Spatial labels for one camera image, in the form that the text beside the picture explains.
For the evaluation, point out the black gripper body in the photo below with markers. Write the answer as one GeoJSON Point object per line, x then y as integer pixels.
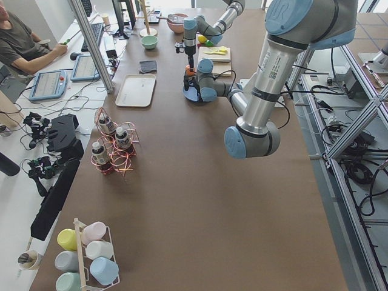
{"type": "Point", "coordinates": [190, 50]}

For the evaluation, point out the orange fruit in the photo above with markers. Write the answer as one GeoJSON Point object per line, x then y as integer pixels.
{"type": "Point", "coordinates": [189, 74]}

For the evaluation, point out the blue round plate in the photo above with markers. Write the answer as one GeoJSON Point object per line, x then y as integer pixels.
{"type": "Point", "coordinates": [193, 94]}

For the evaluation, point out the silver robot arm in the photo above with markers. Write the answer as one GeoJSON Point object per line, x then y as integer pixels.
{"type": "Point", "coordinates": [213, 33]}
{"type": "Point", "coordinates": [292, 27]}

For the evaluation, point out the yellow lemon upper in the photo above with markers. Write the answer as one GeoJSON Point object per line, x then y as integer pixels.
{"type": "Point", "coordinates": [202, 39]}

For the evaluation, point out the yellow plastic knife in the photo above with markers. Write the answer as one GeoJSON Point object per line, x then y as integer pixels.
{"type": "Point", "coordinates": [215, 52]}

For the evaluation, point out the green lime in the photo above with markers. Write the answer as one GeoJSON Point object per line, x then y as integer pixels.
{"type": "Point", "coordinates": [208, 44]}

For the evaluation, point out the wooden cutting board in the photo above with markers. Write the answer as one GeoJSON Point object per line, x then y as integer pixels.
{"type": "Point", "coordinates": [221, 64]}

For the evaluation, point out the pink bowl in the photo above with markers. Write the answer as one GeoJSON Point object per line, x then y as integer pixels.
{"type": "Point", "coordinates": [175, 21]}

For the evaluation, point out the green bowl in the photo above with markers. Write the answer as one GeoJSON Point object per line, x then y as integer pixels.
{"type": "Point", "coordinates": [149, 42]}

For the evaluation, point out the grey folded cloth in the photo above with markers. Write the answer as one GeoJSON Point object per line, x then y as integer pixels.
{"type": "Point", "coordinates": [147, 66]}

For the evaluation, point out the wooden mug tree stand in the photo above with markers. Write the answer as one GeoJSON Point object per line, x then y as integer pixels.
{"type": "Point", "coordinates": [147, 31]}

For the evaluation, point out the cream rabbit tray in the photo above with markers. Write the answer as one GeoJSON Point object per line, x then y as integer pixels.
{"type": "Point", "coordinates": [136, 91]}

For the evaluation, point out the black keyboard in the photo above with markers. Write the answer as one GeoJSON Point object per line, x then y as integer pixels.
{"type": "Point", "coordinates": [97, 32]}

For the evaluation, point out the tea bottle middle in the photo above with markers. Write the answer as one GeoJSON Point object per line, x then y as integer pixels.
{"type": "Point", "coordinates": [122, 139]}

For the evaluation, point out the tea bottle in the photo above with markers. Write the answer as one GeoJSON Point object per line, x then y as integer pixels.
{"type": "Point", "coordinates": [122, 139]}
{"type": "Point", "coordinates": [106, 125]}
{"type": "Point", "coordinates": [101, 158]}

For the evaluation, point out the tea bottle back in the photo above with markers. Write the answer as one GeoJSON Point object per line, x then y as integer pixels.
{"type": "Point", "coordinates": [106, 125]}

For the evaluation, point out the teach pendant far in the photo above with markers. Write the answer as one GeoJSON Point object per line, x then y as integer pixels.
{"type": "Point", "coordinates": [84, 69]}

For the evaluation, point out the teach pendant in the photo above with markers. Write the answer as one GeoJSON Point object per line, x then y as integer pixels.
{"type": "Point", "coordinates": [48, 85]}
{"type": "Point", "coordinates": [84, 69]}

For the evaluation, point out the black computer mouse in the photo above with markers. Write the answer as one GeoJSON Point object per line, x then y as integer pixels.
{"type": "Point", "coordinates": [74, 55]}

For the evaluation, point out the tea bottle front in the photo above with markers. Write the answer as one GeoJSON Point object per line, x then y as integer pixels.
{"type": "Point", "coordinates": [101, 158]}

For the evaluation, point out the teach pendant near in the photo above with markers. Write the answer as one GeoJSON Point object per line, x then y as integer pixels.
{"type": "Point", "coordinates": [48, 85]}

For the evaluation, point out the black equipment stand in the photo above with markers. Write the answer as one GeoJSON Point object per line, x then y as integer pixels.
{"type": "Point", "coordinates": [54, 179]}

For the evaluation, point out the seated person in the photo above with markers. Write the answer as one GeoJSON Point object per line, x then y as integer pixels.
{"type": "Point", "coordinates": [20, 47]}

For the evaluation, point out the pink cup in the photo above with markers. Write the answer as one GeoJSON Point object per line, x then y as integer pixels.
{"type": "Point", "coordinates": [93, 232]}

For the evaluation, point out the white cup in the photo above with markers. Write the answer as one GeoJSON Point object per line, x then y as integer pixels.
{"type": "Point", "coordinates": [97, 249]}

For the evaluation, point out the yellow cup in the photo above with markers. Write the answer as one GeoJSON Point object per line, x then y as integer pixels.
{"type": "Point", "coordinates": [67, 239]}

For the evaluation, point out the light blue cup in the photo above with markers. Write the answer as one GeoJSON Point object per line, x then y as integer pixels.
{"type": "Point", "coordinates": [104, 270]}

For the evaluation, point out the grey cup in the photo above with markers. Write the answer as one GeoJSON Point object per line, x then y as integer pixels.
{"type": "Point", "coordinates": [67, 261]}

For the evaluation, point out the mint green cup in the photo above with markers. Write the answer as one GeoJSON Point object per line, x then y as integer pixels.
{"type": "Point", "coordinates": [69, 281]}

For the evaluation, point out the paper cup with utensils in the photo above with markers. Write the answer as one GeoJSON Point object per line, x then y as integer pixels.
{"type": "Point", "coordinates": [29, 260]}

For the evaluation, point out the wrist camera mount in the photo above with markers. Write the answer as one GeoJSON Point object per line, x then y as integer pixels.
{"type": "Point", "coordinates": [180, 47]}
{"type": "Point", "coordinates": [190, 81]}

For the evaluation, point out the aluminium frame post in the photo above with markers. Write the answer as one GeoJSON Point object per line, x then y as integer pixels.
{"type": "Point", "coordinates": [84, 26]}

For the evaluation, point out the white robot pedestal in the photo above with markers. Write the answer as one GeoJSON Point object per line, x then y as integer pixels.
{"type": "Point", "coordinates": [247, 86]}

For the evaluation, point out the copper wire bottle rack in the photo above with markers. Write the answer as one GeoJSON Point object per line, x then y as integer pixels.
{"type": "Point", "coordinates": [121, 160]}

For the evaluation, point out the white wire cup rack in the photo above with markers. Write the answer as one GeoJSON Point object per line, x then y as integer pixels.
{"type": "Point", "coordinates": [88, 282]}

